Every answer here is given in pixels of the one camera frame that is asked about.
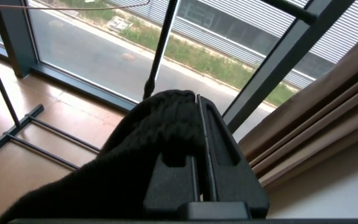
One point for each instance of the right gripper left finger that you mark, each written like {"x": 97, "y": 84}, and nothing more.
{"x": 169, "y": 186}

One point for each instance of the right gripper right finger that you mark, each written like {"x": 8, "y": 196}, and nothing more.
{"x": 228, "y": 180}

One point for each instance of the black garment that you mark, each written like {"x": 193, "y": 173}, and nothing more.
{"x": 120, "y": 174}

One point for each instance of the pink clothes hanger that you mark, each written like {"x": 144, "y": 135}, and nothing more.
{"x": 73, "y": 9}

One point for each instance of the black clothes rack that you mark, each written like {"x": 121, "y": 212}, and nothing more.
{"x": 14, "y": 129}

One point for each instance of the brown curtain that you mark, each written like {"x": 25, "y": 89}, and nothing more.
{"x": 322, "y": 118}

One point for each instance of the window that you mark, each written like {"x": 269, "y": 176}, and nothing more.
{"x": 89, "y": 56}

